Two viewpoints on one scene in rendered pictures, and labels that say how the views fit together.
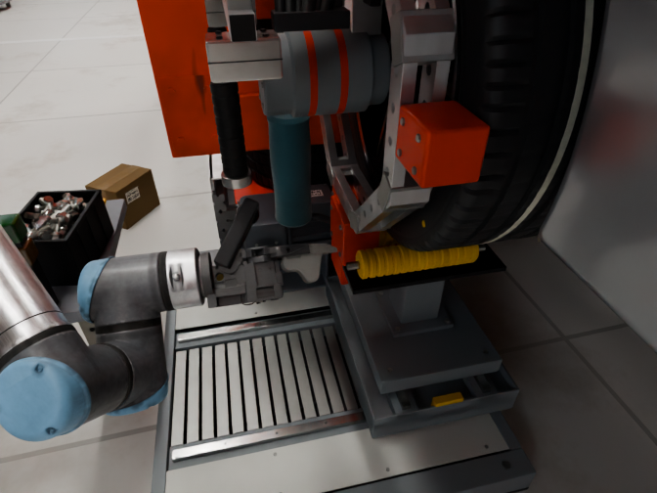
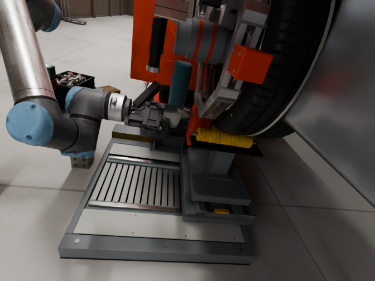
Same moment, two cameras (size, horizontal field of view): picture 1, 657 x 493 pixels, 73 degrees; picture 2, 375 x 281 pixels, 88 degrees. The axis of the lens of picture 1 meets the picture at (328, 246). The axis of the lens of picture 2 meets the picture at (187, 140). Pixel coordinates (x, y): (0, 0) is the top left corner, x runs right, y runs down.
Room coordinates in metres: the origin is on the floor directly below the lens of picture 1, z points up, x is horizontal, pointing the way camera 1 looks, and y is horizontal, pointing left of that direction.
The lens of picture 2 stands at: (-0.04, -0.04, 0.92)
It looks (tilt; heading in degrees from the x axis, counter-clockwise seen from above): 32 degrees down; 1
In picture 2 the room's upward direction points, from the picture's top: 14 degrees clockwise
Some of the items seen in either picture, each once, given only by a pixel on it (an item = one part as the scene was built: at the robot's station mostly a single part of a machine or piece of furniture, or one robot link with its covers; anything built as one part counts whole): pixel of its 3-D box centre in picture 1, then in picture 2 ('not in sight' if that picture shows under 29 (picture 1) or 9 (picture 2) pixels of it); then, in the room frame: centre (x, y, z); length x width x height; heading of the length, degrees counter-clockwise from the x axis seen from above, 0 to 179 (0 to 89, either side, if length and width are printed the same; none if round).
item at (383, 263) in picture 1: (416, 256); (224, 137); (0.71, -0.18, 0.51); 0.29 x 0.06 x 0.06; 103
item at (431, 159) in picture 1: (437, 143); (247, 63); (0.50, -0.13, 0.85); 0.09 x 0.08 x 0.07; 13
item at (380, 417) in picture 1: (408, 335); (211, 181); (0.85, -0.22, 0.13); 0.50 x 0.36 x 0.10; 13
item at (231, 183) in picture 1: (230, 132); (155, 44); (0.59, 0.14, 0.83); 0.04 x 0.04 x 0.16
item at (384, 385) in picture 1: (416, 283); (220, 156); (0.85, -0.22, 0.32); 0.40 x 0.30 x 0.28; 13
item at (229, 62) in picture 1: (243, 55); (171, 8); (0.60, 0.11, 0.93); 0.09 x 0.05 x 0.05; 103
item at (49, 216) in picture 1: (59, 234); (70, 88); (0.79, 0.58, 0.51); 0.20 x 0.14 x 0.13; 4
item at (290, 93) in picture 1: (320, 72); (202, 41); (0.79, 0.01, 0.85); 0.21 x 0.14 x 0.14; 103
